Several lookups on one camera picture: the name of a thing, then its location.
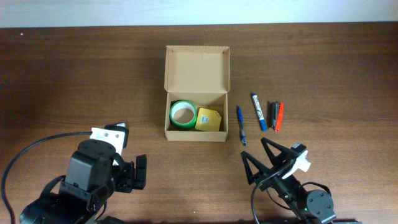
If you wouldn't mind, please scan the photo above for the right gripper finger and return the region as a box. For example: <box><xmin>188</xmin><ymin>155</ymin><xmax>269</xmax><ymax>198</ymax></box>
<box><xmin>241</xmin><ymin>151</ymin><xmax>269</xmax><ymax>185</ymax></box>
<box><xmin>261</xmin><ymin>138</ymin><xmax>295</xmax><ymax>165</ymax></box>

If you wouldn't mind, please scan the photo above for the orange grey stapler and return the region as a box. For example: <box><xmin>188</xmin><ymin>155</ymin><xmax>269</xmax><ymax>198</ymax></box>
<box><xmin>271</xmin><ymin>101</ymin><xmax>284</xmax><ymax>132</ymax></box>

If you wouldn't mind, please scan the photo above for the yellow spiral notepad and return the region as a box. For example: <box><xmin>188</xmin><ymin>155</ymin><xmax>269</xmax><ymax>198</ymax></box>
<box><xmin>195</xmin><ymin>108</ymin><xmax>221</xmax><ymax>132</ymax></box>

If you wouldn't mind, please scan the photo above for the green tape roll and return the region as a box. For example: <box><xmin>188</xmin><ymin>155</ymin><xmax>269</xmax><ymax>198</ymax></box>
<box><xmin>169</xmin><ymin>100</ymin><xmax>197</xmax><ymax>130</ymax></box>

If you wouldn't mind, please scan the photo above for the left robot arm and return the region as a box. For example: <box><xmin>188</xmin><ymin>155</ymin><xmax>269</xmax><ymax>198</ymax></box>
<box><xmin>19</xmin><ymin>123</ymin><xmax>147</xmax><ymax>223</ymax></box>

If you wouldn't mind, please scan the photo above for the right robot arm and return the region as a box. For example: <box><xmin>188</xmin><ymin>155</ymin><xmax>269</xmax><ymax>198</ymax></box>
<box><xmin>241</xmin><ymin>138</ymin><xmax>336</xmax><ymax>223</ymax></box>

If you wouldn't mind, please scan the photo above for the blue ballpoint pen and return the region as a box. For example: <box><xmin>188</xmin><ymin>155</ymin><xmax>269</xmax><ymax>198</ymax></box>
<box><xmin>236</xmin><ymin>106</ymin><xmax>247</xmax><ymax>146</ymax></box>

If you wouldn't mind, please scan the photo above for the blue white marker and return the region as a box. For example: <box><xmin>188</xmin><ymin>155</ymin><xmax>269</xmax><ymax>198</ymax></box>
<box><xmin>251</xmin><ymin>93</ymin><xmax>267</xmax><ymax>132</ymax></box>

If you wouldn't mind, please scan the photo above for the brown cardboard box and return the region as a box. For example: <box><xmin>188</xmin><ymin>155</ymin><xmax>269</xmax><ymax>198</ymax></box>
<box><xmin>164</xmin><ymin>45</ymin><xmax>230</xmax><ymax>142</ymax></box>

